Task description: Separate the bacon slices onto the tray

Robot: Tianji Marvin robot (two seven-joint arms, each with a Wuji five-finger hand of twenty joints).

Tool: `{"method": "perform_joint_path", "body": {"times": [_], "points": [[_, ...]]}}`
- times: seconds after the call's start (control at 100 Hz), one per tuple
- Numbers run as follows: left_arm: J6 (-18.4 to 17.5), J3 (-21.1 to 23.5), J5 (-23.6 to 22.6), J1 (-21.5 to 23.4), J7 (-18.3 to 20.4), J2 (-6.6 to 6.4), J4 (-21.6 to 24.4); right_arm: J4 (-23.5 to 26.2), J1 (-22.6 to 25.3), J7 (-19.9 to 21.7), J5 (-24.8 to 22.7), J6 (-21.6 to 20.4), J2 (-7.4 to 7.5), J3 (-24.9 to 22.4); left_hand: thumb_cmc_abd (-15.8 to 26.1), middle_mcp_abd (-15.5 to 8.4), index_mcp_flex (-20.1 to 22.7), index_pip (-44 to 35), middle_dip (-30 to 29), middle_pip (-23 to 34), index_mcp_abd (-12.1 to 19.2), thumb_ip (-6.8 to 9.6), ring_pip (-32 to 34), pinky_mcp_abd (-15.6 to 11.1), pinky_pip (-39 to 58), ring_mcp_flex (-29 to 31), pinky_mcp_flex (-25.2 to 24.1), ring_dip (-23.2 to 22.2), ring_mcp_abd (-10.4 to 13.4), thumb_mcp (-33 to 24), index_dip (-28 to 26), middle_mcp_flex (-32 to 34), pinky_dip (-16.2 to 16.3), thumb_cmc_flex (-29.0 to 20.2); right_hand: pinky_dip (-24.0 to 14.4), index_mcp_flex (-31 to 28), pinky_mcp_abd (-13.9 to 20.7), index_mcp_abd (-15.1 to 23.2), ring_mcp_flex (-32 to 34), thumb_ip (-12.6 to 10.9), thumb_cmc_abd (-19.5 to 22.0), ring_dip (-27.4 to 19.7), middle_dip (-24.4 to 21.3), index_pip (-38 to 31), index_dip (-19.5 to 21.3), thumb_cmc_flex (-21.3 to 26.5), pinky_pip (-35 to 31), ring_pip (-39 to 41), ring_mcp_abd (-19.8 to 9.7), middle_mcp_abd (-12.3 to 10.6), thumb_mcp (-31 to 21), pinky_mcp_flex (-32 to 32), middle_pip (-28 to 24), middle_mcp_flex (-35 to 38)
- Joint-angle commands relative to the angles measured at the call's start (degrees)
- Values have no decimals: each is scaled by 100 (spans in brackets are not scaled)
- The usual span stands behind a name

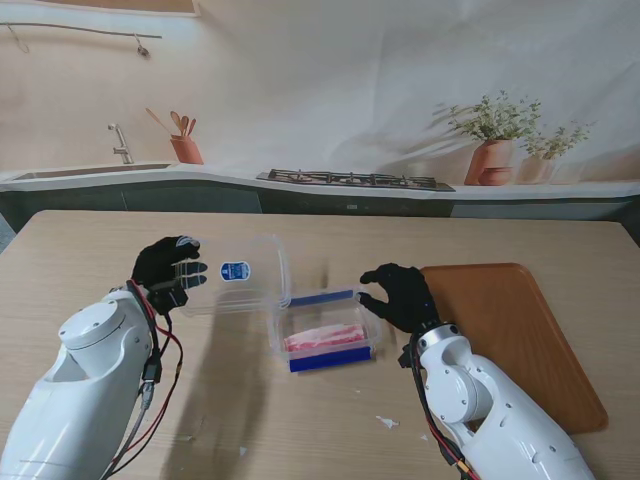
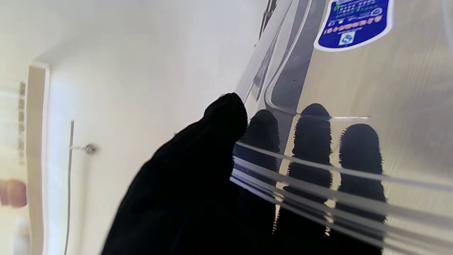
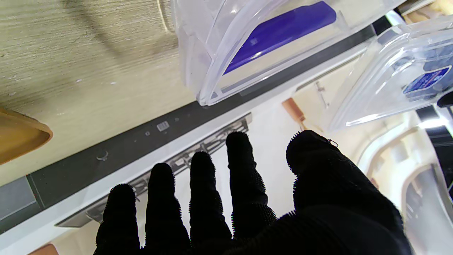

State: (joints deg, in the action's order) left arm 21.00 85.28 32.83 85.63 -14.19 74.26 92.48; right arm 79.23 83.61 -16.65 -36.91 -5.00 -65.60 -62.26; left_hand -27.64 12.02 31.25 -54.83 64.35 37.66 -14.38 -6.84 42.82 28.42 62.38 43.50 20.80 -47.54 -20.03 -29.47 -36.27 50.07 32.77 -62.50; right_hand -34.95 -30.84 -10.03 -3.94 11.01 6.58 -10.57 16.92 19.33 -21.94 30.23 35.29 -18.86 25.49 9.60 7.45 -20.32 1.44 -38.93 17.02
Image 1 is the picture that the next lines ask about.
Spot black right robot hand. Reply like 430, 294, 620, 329
358, 263, 441, 334

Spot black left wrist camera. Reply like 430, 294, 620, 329
147, 279, 190, 315

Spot right arm black red cable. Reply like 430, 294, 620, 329
409, 344, 481, 480

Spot clear lid with blue label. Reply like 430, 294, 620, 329
177, 233, 294, 319

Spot brown wooden tray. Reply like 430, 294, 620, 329
418, 263, 609, 435

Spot arm black red cable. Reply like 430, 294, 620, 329
409, 344, 481, 480
102, 279, 184, 480

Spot clear container with blue clips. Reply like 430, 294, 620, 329
268, 284, 384, 375

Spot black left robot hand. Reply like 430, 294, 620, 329
130, 235, 209, 301

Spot left arm black red cable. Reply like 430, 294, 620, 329
102, 279, 184, 480

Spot pink bacon slices stack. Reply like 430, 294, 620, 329
283, 323, 369, 353

